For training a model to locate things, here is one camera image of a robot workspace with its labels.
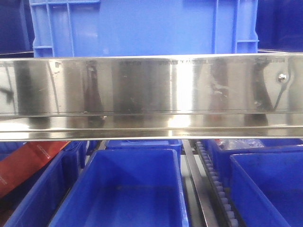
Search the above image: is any blue bin centre lower shelf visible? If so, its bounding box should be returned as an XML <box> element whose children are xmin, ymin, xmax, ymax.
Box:
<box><xmin>49</xmin><ymin>149</ymin><xmax>189</xmax><ymax>227</ymax></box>

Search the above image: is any blue bin shelf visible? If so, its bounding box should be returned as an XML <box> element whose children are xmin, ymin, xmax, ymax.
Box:
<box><xmin>0</xmin><ymin>141</ymin><xmax>89</xmax><ymax>227</ymax></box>
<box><xmin>230</xmin><ymin>151</ymin><xmax>303</xmax><ymax>227</ymax></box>
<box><xmin>49</xmin><ymin>149</ymin><xmax>189</xmax><ymax>227</ymax></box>

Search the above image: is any large blue crate upper shelf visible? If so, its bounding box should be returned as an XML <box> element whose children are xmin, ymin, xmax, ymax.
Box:
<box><xmin>29</xmin><ymin>0</ymin><xmax>258</xmax><ymax>57</ymax></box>

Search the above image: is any blue bin right lower shelf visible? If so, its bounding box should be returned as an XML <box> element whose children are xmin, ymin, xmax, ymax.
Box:
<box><xmin>230</xmin><ymin>151</ymin><xmax>303</xmax><ymax>227</ymax></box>

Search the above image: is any blue bin left lower shelf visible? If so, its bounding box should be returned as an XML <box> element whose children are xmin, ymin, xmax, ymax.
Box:
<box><xmin>0</xmin><ymin>141</ymin><xmax>89</xmax><ymax>227</ymax></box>

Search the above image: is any white roller track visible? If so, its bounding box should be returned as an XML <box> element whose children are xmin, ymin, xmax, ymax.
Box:
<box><xmin>195</xmin><ymin>141</ymin><xmax>240</xmax><ymax>227</ymax></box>

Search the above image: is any red cardboard box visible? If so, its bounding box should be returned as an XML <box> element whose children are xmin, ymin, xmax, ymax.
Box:
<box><xmin>0</xmin><ymin>141</ymin><xmax>70</xmax><ymax>198</ymax></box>

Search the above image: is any stainless steel shelf rail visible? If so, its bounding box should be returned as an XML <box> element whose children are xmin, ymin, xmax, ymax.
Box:
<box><xmin>0</xmin><ymin>52</ymin><xmax>303</xmax><ymax>141</ymax></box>

